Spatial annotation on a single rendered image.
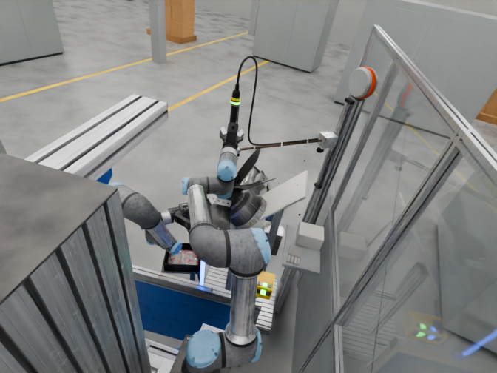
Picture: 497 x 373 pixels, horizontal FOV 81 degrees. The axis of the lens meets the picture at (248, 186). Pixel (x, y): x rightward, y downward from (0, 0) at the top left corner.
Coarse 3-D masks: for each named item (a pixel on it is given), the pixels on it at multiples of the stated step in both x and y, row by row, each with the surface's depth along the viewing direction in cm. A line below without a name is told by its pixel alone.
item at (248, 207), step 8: (248, 192) 180; (248, 200) 175; (256, 200) 179; (240, 208) 172; (248, 208) 174; (256, 208) 176; (232, 216) 176; (240, 216) 174; (248, 216) 173; (240, 224) 176
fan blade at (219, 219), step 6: (216, 204) 167; (210, 210) 164; (216, 210) 163; (222, 210) 164; (228, 210) 165; (216, 216) 160; (222, 216) 160; (228, 216) 161; (216, 222) 156; (222, 222) 156; (228, 222) 156; (222, 228) 152; (228, 228) 152
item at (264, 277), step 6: (258, 276) 148; (264, 276) 148; (270, 276) 149; (258, 282) 145; (264, 282) 146; (270, 282) 146; (258, 288) 144; (264, 288) 143; (270, 288) 144; (258, 294) 147; (270, 294) 145
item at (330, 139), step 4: (320, 132) 170; (324, 132) 171; (328, 132) 172; (332, 132) 173; (336, 132) 172; (320, 136) 171; (324, 136) 168; (328, 136) 168; (332, 136) 169; (336, 136) 170; (324, 140) 168; (328, 140) 168; (332, 140) 169; (336, 140) 170; (320, 144) 172; (324, 144) 169; (328, 144) 170; (332, 144) 171; (336, 144) 173; (324, 148) 171
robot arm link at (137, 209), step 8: (128, 200) 118; (136, 200) 118; (144, 200) 121; (128, 208) 117; (136, 208) 117; (144, 208) 119; (152, 208) 122; (128, 216) 118; (136, 216) 118; (144, 216) 119; (152, 216) 122; (144, 224) 121; (152, 224) 123; (160, 224) 131; (152, 232) 131; (160, 232) 134; (168, 232) 141; (160, 240) 139; (168, 240) 143; (176, 240) 154; (168, 248) 149; (176, 248) 150
